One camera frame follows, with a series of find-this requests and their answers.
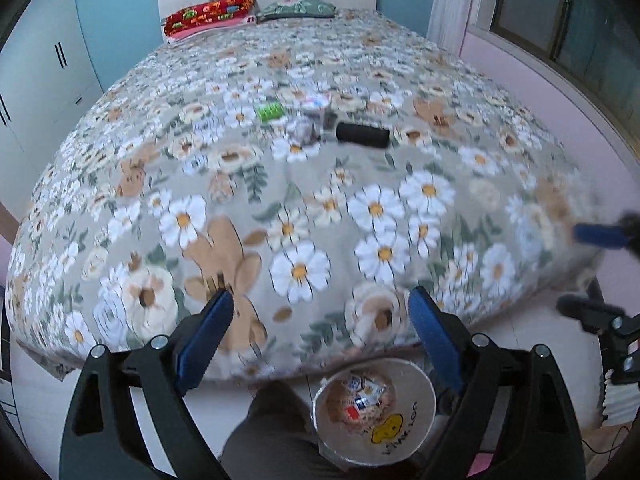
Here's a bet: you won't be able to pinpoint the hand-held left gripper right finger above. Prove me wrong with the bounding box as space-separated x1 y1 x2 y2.
407 286 586 480

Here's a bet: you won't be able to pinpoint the red patterned pillow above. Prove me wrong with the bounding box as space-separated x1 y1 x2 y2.
164 0 257 38

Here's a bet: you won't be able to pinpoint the green floral pillow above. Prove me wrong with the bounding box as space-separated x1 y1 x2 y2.
257 0 337 22

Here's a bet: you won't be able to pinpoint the pink pillow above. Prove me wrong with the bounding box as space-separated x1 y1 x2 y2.
167 14 258 43

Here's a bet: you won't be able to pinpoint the small packets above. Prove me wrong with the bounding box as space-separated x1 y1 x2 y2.
361 380 388 406

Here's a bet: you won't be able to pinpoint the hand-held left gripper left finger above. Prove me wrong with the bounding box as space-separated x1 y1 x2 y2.
59 287 236 480

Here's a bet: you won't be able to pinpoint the grey plastic wrapper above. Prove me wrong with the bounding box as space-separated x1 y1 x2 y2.
290 112 323 143

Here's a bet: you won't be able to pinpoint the cream round waste bin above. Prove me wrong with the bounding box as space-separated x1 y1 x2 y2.
312 357 437 471

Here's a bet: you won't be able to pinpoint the white ribbed object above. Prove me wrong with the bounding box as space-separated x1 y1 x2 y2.
601 375 640 427

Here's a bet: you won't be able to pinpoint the black cylindrical case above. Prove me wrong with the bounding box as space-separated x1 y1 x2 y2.
335 121 391 149

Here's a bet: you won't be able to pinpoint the white wardrobe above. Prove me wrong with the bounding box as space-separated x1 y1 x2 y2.
0 0 103 171

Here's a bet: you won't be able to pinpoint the floral bedspread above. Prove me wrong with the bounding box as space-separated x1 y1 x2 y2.
7 7 601 381

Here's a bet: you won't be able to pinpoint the white curtain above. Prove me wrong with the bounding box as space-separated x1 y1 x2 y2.
427 0 483 56

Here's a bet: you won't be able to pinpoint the dark framed window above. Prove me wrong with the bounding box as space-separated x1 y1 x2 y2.
487 0 640 126

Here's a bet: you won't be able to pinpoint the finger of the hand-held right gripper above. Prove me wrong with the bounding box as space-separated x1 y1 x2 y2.
572 212 640 252
556 294 623 335

